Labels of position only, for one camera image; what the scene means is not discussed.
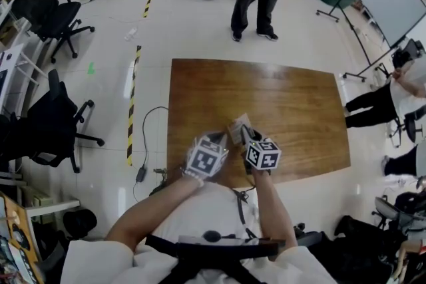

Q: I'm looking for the rolling whiteboard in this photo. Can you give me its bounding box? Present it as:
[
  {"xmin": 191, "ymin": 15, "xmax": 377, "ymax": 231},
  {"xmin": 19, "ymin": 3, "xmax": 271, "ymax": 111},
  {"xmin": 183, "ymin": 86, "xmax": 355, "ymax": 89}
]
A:
[{"xmin": 316, "ymin": 0, "xmax": 426, "ymax": 82}]

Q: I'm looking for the gray office chair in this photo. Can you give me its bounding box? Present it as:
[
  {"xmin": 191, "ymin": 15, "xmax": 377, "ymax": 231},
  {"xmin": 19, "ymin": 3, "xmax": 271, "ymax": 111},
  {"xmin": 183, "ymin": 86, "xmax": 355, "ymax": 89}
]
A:
[{"xmin": 371, "ymin": 190, "xmax": 426, "ymax": 241}]

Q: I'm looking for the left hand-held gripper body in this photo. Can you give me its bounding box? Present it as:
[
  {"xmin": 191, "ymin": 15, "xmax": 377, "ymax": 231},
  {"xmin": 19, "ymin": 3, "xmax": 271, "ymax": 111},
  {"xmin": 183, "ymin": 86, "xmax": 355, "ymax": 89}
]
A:
[{"xmin": 184, "ymin": 138, "xmax": 230, "ymax": 182}]

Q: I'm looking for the person's right forearm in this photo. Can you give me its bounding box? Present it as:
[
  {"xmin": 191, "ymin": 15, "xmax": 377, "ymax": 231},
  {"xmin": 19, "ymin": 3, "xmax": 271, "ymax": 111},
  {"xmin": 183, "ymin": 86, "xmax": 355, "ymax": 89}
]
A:
[{"xmin": 251, "ymin": 169, "xmax": 299, "ymax": 250}]

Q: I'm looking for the wooden table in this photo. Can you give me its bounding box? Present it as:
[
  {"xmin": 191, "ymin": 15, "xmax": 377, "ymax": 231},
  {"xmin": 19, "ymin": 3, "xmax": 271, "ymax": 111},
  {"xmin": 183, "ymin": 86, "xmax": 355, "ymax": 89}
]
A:
[{"xmin": 166, "ymin": 58, "xmax": 352, "ymax": 189}]

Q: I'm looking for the dark floor cable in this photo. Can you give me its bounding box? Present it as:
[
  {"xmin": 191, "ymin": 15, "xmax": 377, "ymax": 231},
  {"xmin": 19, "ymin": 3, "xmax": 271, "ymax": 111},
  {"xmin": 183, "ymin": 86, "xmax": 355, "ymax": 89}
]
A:
[{"xmin": 132, "ymin": 105, "xmax": 170, "ymax": 204}]

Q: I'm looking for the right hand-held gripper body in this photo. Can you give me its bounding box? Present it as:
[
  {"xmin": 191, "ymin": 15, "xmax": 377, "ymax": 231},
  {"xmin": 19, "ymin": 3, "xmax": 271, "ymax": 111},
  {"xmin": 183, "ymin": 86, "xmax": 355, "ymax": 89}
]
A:
[{"xmin": 244, "ymin": 138, "xmax": 282, "ymax": 176}]

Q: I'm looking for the black chest harness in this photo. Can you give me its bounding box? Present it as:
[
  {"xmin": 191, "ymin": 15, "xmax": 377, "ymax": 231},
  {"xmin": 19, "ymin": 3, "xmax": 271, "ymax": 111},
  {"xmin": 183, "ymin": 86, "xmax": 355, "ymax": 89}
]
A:
[{"xmin": 144, "ymin": 232, "xmax": 287, "ymax": 284}]

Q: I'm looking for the black office chair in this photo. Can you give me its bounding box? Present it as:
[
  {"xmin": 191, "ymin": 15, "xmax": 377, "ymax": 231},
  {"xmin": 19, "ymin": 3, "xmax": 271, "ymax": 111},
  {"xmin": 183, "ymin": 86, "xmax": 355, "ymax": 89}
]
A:
[
  {"xmin": 0, "ymin": 69, "xmax": 106, "ymax": 174},
  {"xmin": 11, "ymin": 0, "xmax": 96, "ymax": 64},
  {"xmin": 391, "ymin": 39, "xmax": 423, "ymax": 70},
  {"xmin": 388, "ymin": 109, "xmax": 426, "ymax": 148}
]

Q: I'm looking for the black clip microphone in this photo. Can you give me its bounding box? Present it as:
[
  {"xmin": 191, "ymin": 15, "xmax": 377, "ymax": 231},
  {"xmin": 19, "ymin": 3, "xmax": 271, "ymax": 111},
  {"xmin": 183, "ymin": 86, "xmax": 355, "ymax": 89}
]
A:
[{"xmin": 202, "ymin": 229, "xmax": 237, "ymax": 243}]

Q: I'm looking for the person's white shirt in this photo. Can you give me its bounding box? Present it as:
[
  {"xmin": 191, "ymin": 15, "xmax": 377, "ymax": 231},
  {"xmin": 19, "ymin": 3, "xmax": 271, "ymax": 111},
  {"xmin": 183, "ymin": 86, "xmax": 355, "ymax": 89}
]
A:
[{"xmin": 61, "ymin": 182, "xmax": 337, "ymax": 284}]

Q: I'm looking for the person's left forearm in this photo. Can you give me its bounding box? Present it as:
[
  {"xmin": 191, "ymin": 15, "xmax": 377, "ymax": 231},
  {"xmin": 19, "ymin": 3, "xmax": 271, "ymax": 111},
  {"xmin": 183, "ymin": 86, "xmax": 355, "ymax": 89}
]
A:
[{"xmin": 105, "ymin": 176, "xmax": 204, "ymax": 252}]

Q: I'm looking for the white bead bracelet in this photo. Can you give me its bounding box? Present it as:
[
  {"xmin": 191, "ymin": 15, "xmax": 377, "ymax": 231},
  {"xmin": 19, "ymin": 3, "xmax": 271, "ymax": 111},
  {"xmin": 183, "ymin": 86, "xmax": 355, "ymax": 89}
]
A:
[{"xmin": 181, "ymin": 168, "xmax": 204, "ymax": 187}]

